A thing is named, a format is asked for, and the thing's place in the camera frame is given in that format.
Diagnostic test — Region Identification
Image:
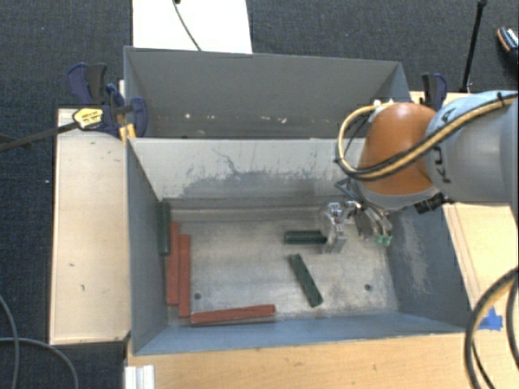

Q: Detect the black cylinder on white bracket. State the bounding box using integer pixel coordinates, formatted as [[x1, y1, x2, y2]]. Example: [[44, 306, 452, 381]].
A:
[[413, 194, 444, 215]]

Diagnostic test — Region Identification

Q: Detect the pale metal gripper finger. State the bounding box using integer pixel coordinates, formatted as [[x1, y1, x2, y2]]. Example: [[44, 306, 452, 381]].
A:
[[335, 207, 349, 254], [323, 203, 338, 254]]

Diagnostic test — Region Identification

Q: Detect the pale wood flat board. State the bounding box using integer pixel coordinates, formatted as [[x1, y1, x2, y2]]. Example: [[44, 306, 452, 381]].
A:
[[48, 107, 133, 346]]

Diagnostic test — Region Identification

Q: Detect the red-brown flat block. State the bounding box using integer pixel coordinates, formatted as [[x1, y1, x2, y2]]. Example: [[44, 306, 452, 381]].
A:
[[190, 304, 278, 326], [178, 233, 192, 319], [165, 221, 181, 307]]

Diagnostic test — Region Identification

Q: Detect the grey metal bin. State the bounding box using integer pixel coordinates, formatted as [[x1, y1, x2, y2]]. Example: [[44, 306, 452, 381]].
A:
[[122, 45, 474, 357]]

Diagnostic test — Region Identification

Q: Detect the dark green flat block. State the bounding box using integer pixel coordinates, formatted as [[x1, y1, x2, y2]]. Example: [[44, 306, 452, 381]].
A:
[[283, 229, 329, 246], [157, 201, 173, 257], [287, 253, 325, 309]]

